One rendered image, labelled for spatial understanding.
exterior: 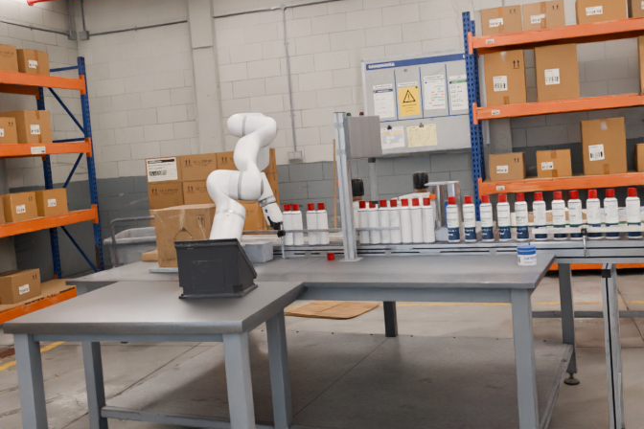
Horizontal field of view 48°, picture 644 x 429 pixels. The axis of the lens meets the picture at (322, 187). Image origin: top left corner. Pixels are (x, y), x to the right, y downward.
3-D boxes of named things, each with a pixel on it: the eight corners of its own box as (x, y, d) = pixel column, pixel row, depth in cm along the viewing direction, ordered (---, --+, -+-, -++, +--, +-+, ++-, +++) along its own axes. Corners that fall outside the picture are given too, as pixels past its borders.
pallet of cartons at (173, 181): (291, 280, 756) (280, 147, 748) (270, 297, 675) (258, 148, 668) (184, 284, 779) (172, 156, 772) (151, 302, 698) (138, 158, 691)
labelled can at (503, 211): (512, 239, 314) (509, 192, 313) (510, 241, 309) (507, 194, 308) (500, 240, 316) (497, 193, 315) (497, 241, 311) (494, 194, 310)
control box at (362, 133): (382, 156, 328) (379, 114, 327) (352, 159, 319) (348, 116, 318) (370, 157, 336) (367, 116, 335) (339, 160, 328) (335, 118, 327)
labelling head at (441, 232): (463, 236, 336) (459, 181, 334) (456, 240, 324) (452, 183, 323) (434, 237, 342) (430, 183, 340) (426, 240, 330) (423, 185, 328)
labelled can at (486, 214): (494, 240, 317) (492, 193, 316) (493, 241, 312) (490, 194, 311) (483, 240, 319) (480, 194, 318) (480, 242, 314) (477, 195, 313)
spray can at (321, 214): (331, 243, 350) (328, 201, 349) (327, 245, 345) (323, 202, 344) (321, 243, 352) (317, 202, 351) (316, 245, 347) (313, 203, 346)
